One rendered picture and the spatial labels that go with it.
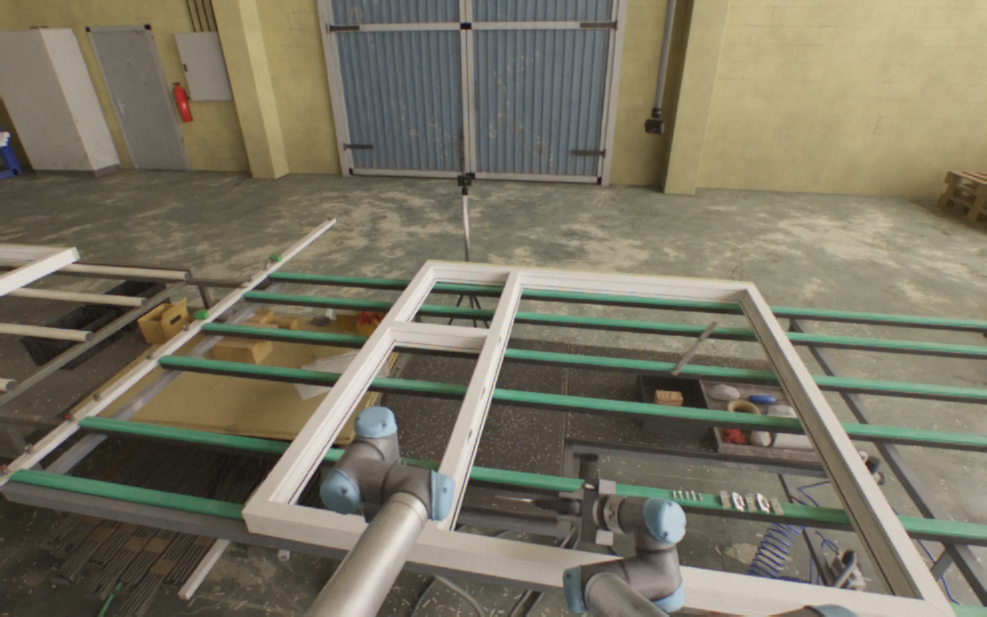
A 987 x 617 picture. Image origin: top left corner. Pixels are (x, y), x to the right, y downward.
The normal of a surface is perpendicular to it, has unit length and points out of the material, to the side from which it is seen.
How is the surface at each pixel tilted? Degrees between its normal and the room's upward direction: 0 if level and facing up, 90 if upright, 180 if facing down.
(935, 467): 0
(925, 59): 90
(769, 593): 0
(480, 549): 0
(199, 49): 90
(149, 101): 90
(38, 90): 90
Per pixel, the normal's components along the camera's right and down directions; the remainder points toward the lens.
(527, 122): -0.16, 0.48
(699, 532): 0.00, -0.87
